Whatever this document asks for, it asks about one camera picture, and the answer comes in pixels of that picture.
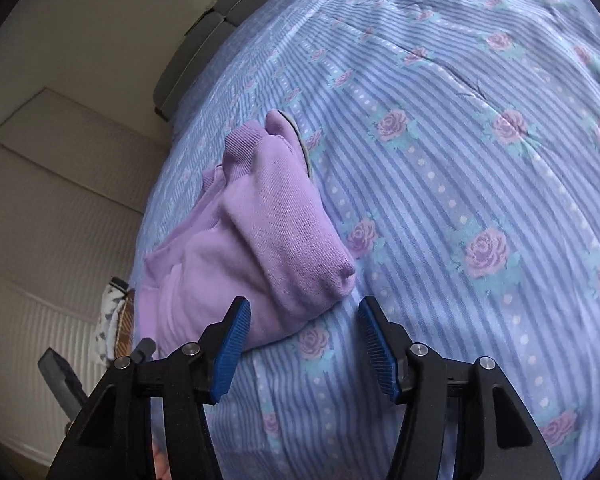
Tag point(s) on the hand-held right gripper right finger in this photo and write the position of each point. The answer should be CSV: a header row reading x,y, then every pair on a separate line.
x,y
377,350

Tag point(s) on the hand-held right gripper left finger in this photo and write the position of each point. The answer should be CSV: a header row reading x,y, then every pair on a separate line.
x,y
230,350

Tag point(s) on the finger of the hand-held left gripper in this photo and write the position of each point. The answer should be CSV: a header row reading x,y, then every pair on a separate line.
x,y
62,380
144,349

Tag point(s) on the purple sweatshirt with green print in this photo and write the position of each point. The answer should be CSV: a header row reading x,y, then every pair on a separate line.
x,y
260,240

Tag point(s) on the brown patterned folded garment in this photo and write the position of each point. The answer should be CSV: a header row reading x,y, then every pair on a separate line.
x,y
126,325

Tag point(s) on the white printed folded garment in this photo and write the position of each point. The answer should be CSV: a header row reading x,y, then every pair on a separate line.
x,y
105,325

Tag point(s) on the blue floral striped duvet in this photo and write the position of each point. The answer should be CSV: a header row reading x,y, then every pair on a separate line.
x,y
455,160

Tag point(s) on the grey headboard cushion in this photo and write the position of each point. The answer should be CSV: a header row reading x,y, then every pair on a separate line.
x,y
190,70
250,2

